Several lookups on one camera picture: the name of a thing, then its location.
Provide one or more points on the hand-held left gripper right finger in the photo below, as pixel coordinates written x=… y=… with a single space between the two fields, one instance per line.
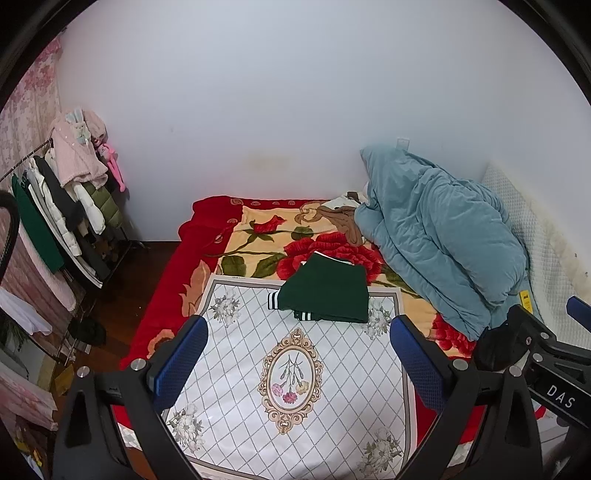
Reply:
x=418 y=360

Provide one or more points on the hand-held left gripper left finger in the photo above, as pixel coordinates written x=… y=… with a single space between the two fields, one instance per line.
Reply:
x=178 y=360

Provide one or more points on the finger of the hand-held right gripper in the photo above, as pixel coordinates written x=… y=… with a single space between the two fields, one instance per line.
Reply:
x=581 y=308
x=526 y=330

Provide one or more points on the green varsity jacket cream sleeves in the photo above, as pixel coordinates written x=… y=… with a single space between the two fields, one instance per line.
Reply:
x=330 y=290

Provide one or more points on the metal clothes rack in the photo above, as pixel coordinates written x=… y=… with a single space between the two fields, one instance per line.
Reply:
x=117 y=240

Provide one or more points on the yellow tag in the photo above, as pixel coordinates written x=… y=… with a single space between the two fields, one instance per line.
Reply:
x=525 y=300

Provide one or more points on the white quilted mattress pad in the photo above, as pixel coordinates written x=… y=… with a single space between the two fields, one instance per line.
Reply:
x=549 y=249

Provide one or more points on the white floral diamond-pattern mat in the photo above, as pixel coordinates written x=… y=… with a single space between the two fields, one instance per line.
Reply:
x=244 y=346

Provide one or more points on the black item on floor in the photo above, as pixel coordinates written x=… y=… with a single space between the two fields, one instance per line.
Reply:
x=87 y=331

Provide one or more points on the cardboard box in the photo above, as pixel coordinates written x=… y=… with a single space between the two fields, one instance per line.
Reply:
x=63 y=379

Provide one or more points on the blue duvet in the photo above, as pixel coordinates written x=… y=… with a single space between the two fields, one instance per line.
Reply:
x=438 y=240

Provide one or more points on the red floral blanket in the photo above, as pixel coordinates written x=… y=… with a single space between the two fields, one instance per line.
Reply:
x=258 y=240

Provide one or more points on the tan brown cloth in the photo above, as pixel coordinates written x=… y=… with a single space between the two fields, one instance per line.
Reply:
x=344 y=221

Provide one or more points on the white cloth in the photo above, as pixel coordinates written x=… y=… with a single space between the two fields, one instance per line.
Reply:
x=23 y=314

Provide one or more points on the olive puffer vest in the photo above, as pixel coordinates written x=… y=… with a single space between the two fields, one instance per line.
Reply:
x=105 y=205

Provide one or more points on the hanging white coat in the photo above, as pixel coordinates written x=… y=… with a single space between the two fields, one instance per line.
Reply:
x=51 y=217

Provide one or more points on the hanging dark green garment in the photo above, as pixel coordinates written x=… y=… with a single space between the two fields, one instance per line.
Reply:
x=34 y=226

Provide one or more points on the pink plush toy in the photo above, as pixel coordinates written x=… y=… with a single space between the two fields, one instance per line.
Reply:
x=115 y=168

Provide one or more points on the hanging black garment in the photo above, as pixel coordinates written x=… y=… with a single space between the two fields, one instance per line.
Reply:
x=57 y=194

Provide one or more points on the pink fleece garment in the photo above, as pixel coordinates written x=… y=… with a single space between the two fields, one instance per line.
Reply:
x=76 y=147

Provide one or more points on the pink floral curtain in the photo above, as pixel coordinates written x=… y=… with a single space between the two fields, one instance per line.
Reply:
x=25 y=106

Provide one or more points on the white wall outlet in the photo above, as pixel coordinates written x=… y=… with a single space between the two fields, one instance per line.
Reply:
x=402 y=142

